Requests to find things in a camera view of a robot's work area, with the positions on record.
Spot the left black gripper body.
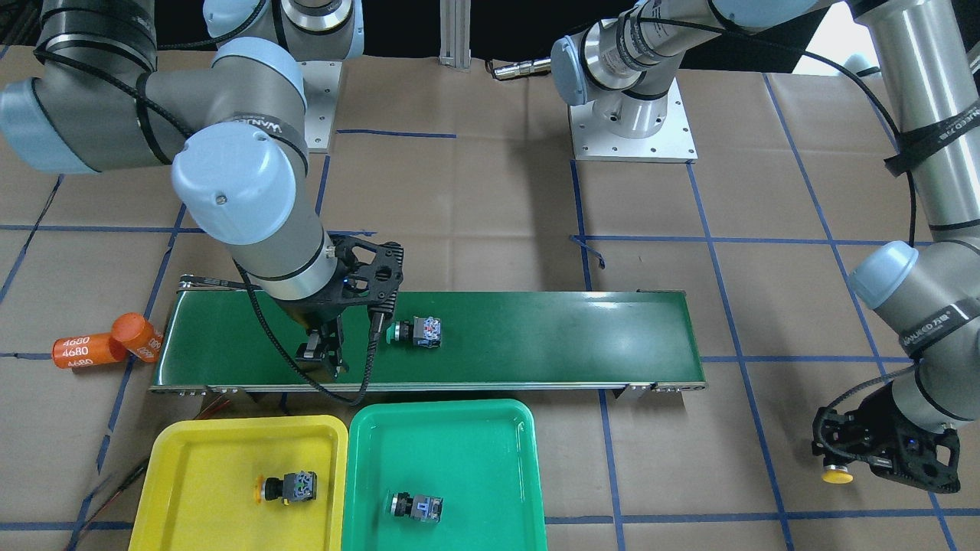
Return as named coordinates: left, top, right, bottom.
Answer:
left=812, top=385, right=960, bottom=494

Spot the green conveyor belt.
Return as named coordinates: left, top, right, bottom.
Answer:
left=149, top=283, right=707, bottom=394

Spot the aluminium frame post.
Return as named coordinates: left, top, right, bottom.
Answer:
left=437, top=0, right=472, bottom=72

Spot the yellow plastic tray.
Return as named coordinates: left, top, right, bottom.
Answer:
left=129, top=415, right=348, bottom=550

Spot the orange 4680 cylinder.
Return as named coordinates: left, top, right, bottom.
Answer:
left=51, top=334, right=129, bottom=369
left=109, top=311, right=164, bottom=364

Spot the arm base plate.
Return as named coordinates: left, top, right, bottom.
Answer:
left=298, top=60, right=344, bottom=154
left=568, top=80, right=699, bottom=164

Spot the yellow push button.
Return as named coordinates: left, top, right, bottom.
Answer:
left=820, top=463, right=854, bottom=485

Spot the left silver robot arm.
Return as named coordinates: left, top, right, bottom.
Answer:
left=559, top=70, right=928, bottom=515

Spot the green plastic tray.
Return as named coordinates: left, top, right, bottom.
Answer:
left=341, top=399, right=548, bottom=550

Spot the yellow push button switch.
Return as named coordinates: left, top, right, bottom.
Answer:
left=254, top=471, right=318, bottom=505

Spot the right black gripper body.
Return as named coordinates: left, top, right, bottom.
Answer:
left=272, top=234, right=405, bottom=329

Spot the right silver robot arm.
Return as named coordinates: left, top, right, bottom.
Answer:
left=2, top=1, right=401, bottom=380

